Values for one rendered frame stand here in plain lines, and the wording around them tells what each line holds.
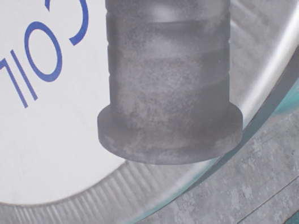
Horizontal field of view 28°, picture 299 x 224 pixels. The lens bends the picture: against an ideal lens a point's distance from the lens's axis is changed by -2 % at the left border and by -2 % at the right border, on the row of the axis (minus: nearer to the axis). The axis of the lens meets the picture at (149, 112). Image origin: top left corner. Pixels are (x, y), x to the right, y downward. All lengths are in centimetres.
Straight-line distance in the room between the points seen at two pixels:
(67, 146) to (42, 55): 8
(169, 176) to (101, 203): 10
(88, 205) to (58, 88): 11
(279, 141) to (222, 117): 196
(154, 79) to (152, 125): 1
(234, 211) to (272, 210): 18
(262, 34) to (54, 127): 26
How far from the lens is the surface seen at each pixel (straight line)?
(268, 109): 42
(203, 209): 184
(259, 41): 36
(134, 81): 16
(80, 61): 49
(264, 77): 37
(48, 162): 59
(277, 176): 209
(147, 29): 15
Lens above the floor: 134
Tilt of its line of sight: 50 degrees down
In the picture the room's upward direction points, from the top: 74 degrees clockwise
